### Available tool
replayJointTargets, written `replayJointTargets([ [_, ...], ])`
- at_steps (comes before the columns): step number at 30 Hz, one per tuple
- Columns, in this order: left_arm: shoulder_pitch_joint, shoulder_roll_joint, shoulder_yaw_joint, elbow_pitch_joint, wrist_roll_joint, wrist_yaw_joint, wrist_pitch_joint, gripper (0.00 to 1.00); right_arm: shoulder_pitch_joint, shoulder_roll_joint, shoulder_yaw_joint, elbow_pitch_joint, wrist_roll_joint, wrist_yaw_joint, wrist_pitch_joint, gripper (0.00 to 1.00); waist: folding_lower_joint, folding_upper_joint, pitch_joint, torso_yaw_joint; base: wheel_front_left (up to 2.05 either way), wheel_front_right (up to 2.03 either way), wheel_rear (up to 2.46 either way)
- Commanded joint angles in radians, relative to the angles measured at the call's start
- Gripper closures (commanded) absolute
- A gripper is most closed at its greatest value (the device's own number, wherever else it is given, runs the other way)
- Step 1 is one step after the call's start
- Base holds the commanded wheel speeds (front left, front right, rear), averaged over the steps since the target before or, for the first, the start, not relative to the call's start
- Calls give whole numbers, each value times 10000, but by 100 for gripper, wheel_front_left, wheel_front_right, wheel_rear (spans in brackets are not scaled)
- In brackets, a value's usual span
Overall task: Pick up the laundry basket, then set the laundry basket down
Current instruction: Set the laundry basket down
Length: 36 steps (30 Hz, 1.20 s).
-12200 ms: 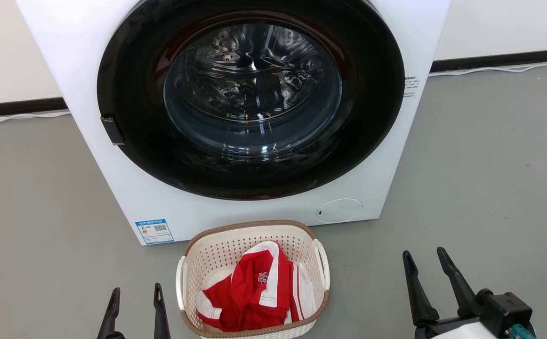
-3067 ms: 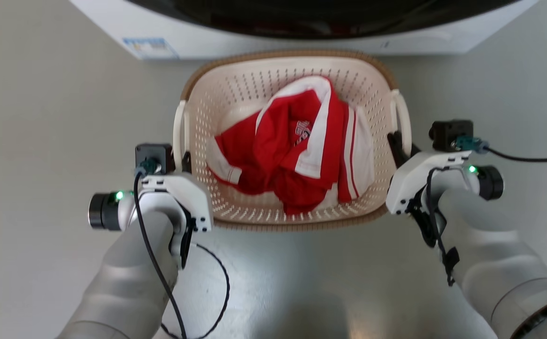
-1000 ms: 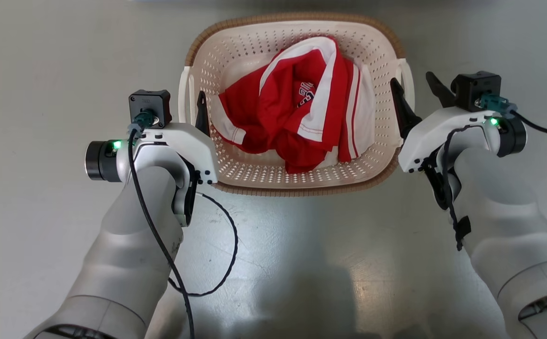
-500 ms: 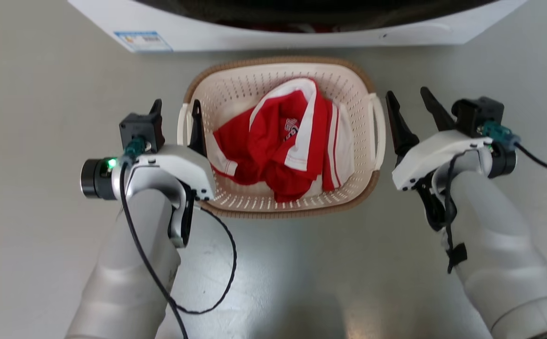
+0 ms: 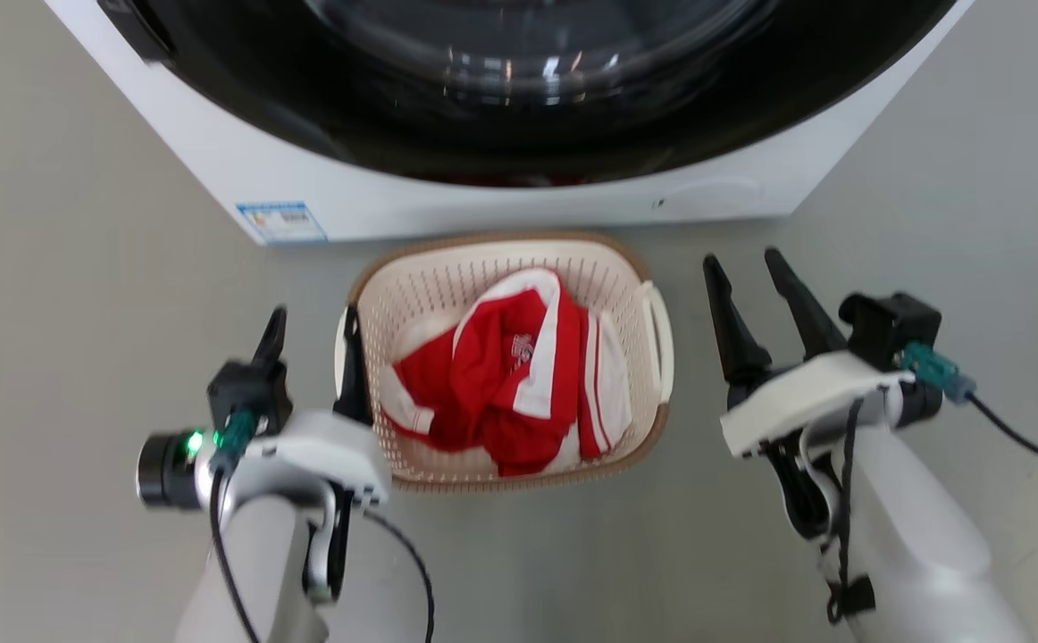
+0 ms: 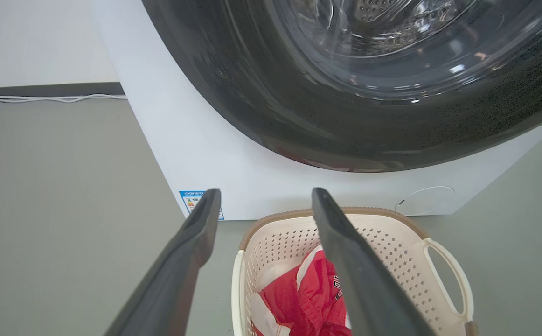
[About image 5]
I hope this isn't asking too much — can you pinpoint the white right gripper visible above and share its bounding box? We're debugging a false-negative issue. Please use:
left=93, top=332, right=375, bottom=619
left=703, top=247, right=916, bottom=459

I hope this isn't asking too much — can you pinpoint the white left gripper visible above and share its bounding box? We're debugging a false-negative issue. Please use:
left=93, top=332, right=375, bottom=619
left=245, top=305, right=393, bottom=511

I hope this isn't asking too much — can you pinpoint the cream plastic laundry basket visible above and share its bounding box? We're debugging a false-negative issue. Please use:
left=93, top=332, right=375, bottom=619
left=333, top=231, right=675, bottom=495

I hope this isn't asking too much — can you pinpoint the blue energy label sticker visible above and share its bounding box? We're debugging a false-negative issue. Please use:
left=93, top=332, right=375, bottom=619
left=235, top=202, right=329, bottom=246

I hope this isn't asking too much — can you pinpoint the round white filter cover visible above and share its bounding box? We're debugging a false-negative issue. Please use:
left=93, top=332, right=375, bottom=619
left=651, top=176, right=764, bottom=216

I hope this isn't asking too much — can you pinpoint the red and white shirt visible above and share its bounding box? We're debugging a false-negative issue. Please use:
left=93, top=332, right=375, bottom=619
left=379, top=266, right=634, bottom=478

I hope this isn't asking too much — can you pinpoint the white front-load washing machine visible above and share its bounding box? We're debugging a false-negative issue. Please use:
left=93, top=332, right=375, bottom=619
left=44, top=0, right=976, bottom=246

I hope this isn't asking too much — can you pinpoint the round black washer door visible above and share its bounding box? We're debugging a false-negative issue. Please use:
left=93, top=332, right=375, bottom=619
left=95, top=0, right=959, bottom=188

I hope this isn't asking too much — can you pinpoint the steel washer drum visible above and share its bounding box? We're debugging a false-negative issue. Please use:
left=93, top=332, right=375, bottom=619
left=305, top=0, right=781, bottom=101

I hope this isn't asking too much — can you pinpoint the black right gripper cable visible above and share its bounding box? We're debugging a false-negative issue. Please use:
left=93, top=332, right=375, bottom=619
left=825, top=397, right=878, bottom=626

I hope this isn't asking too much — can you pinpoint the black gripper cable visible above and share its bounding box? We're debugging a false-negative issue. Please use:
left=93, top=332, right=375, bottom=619
left=825, top=397, right=878, bottom=626
left=360, top=507, right=437, bottom=643

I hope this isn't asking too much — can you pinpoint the black left camera cable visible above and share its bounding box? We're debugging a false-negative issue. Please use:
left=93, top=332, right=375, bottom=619
left=208, top=409, right=263, bottom=643

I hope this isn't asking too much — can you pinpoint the black camera cable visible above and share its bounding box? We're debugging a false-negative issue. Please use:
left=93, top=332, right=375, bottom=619
left=208, top=409, right=263, bottom=643
left=898, top=343, right=1038, bottom=477

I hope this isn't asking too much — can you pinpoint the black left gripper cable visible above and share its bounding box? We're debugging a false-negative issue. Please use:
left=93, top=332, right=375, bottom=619
left=360, top=507, right=437, bottom=643

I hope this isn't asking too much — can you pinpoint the black right camera cable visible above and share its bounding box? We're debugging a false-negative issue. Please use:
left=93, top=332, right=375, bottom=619
left=898, top=343, right=1038, bottom=477

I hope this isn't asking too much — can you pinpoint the black washer door handle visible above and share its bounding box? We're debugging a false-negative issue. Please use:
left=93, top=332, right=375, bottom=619
left=96, top=0, right=177, bottom=64

